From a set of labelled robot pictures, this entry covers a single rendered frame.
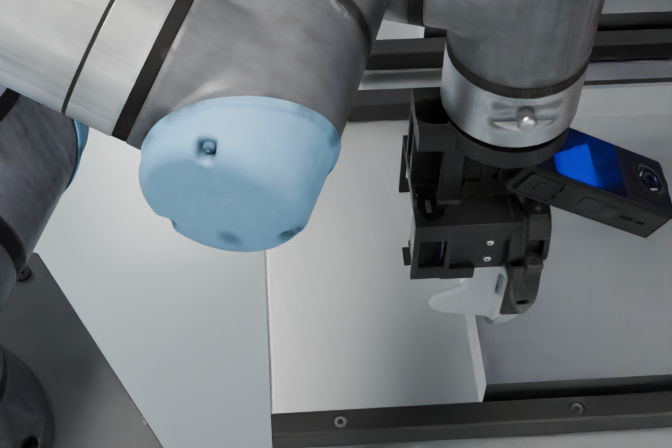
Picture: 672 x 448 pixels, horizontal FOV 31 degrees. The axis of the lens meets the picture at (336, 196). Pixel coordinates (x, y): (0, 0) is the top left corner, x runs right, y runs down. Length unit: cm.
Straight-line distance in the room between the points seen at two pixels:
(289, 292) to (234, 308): 105
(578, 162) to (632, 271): 22
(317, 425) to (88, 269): 123
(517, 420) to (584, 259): 16
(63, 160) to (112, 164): 127
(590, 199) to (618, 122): 30
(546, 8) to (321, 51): 12
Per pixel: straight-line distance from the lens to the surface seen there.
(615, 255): 93
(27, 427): 92
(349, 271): 89
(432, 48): 102
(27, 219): 83
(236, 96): 49
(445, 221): 71
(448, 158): 68
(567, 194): 71
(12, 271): 83
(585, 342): 88
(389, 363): 85
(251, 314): 193
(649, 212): 74
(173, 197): 51
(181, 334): 191
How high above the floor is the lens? 161
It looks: 51 degrees down
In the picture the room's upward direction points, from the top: 1 degrees clockwise
